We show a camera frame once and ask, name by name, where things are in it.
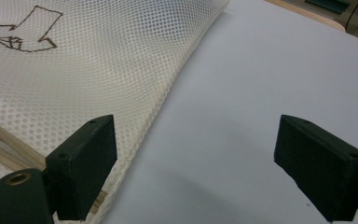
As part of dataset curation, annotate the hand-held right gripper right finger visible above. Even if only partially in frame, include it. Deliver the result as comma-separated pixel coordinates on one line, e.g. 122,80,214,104
273,114,358,223

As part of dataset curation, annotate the light wooden table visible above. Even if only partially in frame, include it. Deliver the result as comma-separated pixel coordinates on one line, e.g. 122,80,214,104
264,0,347,33

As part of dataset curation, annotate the cream mesh laundry bag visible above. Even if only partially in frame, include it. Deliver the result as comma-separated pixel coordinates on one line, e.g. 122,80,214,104
0,0,231,224

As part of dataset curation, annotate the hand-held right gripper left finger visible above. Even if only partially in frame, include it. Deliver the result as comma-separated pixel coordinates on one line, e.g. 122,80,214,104
45,114,118,222

